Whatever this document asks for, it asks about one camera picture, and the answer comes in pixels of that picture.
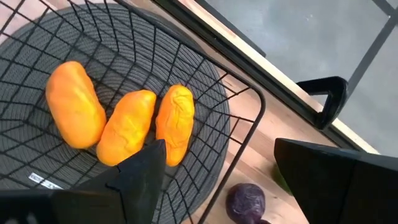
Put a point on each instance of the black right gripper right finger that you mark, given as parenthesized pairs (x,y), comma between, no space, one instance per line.
(342,186)

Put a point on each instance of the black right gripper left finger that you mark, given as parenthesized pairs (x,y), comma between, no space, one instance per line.
(130,186)

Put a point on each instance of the green lime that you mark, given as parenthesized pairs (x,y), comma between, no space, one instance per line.
(280,182)

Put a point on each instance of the white placemat label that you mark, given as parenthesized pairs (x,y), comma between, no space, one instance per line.
(43,181)

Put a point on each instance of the grey round woven placemat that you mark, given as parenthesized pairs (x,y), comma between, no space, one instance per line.
(18,155)

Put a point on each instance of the black frame clamp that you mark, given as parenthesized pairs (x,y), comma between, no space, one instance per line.
(337,96)

